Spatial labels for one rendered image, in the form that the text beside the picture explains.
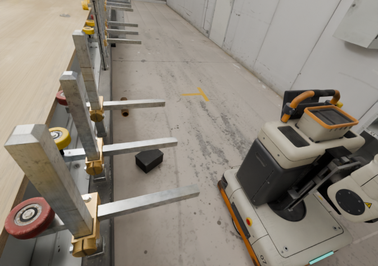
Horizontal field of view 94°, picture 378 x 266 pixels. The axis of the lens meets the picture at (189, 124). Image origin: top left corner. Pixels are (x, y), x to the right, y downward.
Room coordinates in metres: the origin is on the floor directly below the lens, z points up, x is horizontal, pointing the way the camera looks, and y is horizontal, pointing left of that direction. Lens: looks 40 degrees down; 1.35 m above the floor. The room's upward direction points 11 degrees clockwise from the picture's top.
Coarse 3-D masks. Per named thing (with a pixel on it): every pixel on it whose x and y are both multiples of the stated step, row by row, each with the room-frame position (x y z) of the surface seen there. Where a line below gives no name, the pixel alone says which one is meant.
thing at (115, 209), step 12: (156, 192) 0.27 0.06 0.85; (168, 192) 0.27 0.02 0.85; (180, 192) 0.28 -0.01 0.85; (192, 192) 0.29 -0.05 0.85; (108, 204) 0.21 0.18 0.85; (120, 204) 0.22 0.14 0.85; (132, 204) 0.22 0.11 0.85; (144, 204) 0.23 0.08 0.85; (156, 204) 0.24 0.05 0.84; (108, 216) 0.18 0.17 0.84; (48, 228) 0.13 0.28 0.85; (60, 228) 0.14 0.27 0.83
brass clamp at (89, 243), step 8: (96, 192) 0.23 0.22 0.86; (96, 200) 0.21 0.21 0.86; (88, 208) 0.19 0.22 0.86; (96, 208) 0.19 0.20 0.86; (96, 216) 0.17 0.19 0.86; (96, 224) 0.15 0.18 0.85; (96, 232) 0.14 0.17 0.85; (72, 240) 0.11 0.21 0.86; (80, 240) 0.12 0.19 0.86; (88, 240) 0.12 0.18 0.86; (96, 240) 0.13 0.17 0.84; (72, 248) 0.10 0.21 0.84; (80, 248) 0.10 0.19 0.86; (88, 248) 0.11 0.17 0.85; (96, 248) 0.11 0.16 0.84; (80, 256) 0.10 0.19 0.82
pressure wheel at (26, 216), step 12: (24, 204) 0.15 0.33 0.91; (36, 204) 0.16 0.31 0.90; (48, 204) 0.16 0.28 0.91; (12, 216) 0.12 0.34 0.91; (24, 216) 0.13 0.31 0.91; (36, 216) 0.13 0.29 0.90; (48, 216) 0.14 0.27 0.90; (12, 228) 0.10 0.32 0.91; (24, 228) 0.11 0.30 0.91; (36, 228) 0.11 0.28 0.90
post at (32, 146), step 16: (16, 128) 0.14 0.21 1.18; (32, 128) 0.15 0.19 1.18; (16, 144) 0.12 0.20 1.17; (32, 144) 0.13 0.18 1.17; (48, 144) 0.15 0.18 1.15; (16, 160) 0.12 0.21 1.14; (32, 160) 0.13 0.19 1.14; (48, 160) 0.13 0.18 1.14; (32, 176) 0.12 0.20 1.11; (48, 176) 0.13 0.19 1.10; (64, 176) 0.14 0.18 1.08; (48, 192) 0.12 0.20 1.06; (64, 192) 0.13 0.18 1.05; (64, 208) 0.12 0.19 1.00; (80, 208) 0.14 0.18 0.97; (80, 224) 0.13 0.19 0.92
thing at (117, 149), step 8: (120, 144) 0.45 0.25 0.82; (128, 144) 0.46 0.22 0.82; (136, 144) 0.47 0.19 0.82; (144, 144) 0.47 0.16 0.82; (152, 144) 0.48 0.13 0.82; (160, 144) 0.49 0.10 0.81; (168, 144) 0.51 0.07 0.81; (176, 144) 0.52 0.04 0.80; (72, 152) 0.37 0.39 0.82; (80, 152) 0.38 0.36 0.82; (104, 152) 0.40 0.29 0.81; (112, 152) 0.42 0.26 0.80; (120, 152) 0.43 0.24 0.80; (128, 152) 0.44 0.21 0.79; (64, 160) 0.35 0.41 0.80; (72, 160) 0.36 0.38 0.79
